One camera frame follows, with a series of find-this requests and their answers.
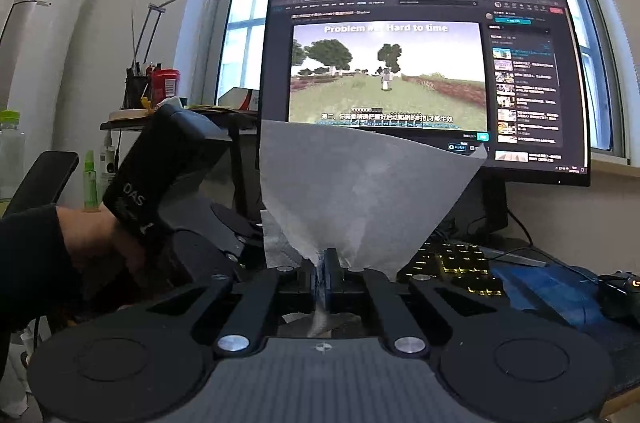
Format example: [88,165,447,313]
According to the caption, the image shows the white paper tissue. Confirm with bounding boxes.
[258,118,490,338]

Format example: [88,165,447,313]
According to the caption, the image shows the blue patterned ceramic mug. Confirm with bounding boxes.
[260,210,303,268]

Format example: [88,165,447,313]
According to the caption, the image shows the black sleeved left forearm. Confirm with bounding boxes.
[1,204,114,362]

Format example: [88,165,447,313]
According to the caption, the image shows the person's left hand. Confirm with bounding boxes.
[56,206,144,271]

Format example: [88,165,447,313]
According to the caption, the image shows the black backlit mechanical keyboard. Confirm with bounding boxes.
[396,241,506,299]

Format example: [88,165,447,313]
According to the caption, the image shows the green spray bottle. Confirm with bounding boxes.
[82,150,99,212]

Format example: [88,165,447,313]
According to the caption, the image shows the white red box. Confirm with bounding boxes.
[217,87,259,112]

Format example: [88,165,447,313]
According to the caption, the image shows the red cylindrical can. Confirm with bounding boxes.
[151,68,180,107]

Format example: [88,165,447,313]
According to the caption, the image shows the black smartphone on stand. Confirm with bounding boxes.
[3,151,79,217]

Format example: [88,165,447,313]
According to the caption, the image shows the blue desk mat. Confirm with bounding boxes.
[491,261,639,415]

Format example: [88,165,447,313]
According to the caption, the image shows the black pen holder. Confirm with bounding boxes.
[122,61,151,109]

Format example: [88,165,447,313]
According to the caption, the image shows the clear plastic water bottle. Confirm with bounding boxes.
[0,110,25,202]

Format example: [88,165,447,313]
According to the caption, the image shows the black gaming mouse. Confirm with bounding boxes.
[597,271,640,330]

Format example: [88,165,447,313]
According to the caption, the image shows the black AOC computer monitor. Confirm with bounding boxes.
[258,0,591,187]

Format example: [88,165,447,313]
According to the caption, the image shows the white standing air conditioner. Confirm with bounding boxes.
[1,0,85,170]

